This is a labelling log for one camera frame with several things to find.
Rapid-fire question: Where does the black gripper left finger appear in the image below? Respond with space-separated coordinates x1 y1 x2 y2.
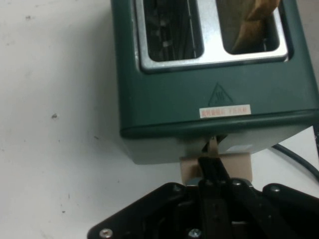
87 156 215 239

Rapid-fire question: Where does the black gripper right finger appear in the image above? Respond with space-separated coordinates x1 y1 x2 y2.
211 156 319 239

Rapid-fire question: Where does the beige toaster lever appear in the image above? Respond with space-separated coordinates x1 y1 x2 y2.
179 152 253 187

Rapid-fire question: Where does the green two-slot toaster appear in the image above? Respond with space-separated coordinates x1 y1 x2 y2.
111 0 319 165

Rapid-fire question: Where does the toasted bread slice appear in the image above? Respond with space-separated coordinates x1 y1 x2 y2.
229 0 280 55

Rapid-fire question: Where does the black toaster power cable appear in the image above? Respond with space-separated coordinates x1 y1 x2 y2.
271 143 319 180

